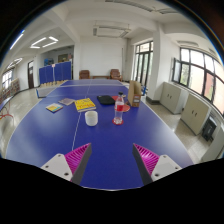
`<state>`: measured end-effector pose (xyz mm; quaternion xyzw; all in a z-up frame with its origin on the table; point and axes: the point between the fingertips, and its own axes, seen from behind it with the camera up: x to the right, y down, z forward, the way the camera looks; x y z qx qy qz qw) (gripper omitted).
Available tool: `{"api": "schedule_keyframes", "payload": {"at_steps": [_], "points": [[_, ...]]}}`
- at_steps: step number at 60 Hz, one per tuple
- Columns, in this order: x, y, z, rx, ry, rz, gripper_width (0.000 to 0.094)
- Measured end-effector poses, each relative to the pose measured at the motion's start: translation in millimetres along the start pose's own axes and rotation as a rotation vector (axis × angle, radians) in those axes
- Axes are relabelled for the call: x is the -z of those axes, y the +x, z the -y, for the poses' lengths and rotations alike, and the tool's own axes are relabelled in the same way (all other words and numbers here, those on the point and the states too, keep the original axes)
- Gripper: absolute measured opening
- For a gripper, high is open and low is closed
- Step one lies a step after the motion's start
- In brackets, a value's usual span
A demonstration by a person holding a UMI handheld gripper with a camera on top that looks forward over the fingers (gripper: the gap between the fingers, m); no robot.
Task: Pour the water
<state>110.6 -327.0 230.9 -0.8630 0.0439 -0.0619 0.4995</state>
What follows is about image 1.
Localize black zip case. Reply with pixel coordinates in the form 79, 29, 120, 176
96, 94, 116, 106

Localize brown cardboard box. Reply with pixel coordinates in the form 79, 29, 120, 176
127, 80, 143, 108

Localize ceiling lights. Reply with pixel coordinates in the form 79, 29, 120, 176
6, 29, 59, 71

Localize ceiling air conditioner unit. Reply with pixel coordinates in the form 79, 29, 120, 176
93, 24, 132, 38
105, 0, 183, 15

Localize grey booklet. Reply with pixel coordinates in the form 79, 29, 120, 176
58, 97, 76, 106

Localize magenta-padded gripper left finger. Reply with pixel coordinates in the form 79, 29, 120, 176
40, 142, 93, 186

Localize dark door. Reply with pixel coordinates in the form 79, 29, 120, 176
27, 60, 35, 90

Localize tall black-framed window doors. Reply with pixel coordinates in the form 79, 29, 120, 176
133, 40, 154, 88

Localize blue table with red legs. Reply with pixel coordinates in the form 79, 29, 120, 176
0, 95, 15, 121

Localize tall blue partition screens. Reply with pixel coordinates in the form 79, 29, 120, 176
38, 59, 73, 85

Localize white cup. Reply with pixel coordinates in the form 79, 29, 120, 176
84, 110, 99, 127

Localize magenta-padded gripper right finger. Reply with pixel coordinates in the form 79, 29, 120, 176
131, 143, 183, 186

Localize brown armchair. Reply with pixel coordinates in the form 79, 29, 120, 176
110, 68, 123, 82
78, 69, 91, 80

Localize clear bottle with red label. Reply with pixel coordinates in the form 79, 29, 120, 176
113, 91, 125, 125

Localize large black-framed window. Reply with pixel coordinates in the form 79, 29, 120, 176
172, 47, 224, 116

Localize shelf unit with books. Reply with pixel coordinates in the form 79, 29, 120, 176
0, 78, 20, 104

